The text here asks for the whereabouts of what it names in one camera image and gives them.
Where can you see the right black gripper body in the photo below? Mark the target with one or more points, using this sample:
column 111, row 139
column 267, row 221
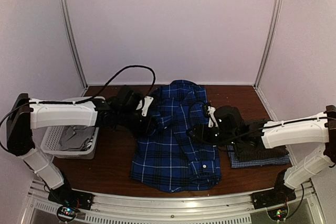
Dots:
column 225, row 136

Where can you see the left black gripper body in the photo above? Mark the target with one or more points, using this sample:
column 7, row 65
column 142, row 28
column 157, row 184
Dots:
column 127, row 120

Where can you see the blue plaid long sleeve shirt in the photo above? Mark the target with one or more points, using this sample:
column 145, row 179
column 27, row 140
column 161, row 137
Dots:
column 168, row 159

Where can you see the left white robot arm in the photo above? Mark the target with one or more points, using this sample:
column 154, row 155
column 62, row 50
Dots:
column 20, row 123

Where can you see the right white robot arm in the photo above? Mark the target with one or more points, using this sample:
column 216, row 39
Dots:
column 319, row 128

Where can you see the dark striped folded shirt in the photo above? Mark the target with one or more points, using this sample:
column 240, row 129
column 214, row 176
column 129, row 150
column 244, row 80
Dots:
column 250, row 146

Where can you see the light blue checked folded shirt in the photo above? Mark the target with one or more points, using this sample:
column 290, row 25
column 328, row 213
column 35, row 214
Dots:
column 235, row 163

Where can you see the grey shirt in basket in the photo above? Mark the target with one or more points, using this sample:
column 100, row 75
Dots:
column 76, row 138

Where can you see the white plastic laundry basket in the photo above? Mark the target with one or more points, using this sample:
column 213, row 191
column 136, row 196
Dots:
column 55, row 115

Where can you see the right circuit board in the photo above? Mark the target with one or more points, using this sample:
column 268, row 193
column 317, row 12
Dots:
column 278, row 214

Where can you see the circuit board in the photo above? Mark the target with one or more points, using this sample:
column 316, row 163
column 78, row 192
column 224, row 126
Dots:
column 278, row 214
column 65, row 213

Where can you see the left circuit board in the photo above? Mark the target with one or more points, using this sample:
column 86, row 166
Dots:
column 65, row 213

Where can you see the front aluminium rail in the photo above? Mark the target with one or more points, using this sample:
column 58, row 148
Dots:
column 231, row 208

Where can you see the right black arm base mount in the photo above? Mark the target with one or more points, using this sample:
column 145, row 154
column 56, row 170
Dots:
column 280, row 194

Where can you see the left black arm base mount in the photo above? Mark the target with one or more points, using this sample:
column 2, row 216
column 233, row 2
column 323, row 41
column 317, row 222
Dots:
column 67, row 196

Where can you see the left aluminium frame post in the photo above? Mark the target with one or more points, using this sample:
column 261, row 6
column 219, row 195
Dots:
column 72, row 43

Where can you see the aluminium frame post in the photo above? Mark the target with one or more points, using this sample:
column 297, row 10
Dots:
column 276, row 10
column 72, row 43

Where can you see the right aluminium frame post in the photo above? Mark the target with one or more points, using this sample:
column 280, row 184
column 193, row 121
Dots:
column 276, row 10

